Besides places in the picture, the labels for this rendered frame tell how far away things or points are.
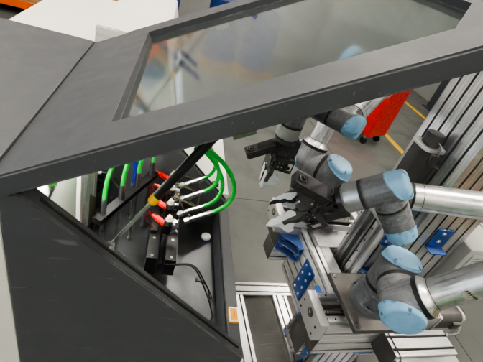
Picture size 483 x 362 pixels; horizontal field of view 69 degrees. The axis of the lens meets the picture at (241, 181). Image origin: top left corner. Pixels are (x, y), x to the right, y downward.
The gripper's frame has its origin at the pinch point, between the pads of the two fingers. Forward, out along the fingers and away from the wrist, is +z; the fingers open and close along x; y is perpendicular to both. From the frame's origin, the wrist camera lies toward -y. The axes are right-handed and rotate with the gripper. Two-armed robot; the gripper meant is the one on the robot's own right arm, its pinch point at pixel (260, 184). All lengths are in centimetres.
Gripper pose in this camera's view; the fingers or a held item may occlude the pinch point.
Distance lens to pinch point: 123.3
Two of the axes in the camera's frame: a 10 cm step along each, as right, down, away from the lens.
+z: -2.8, 7.8, 5.6
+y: 9.5, 1.7, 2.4
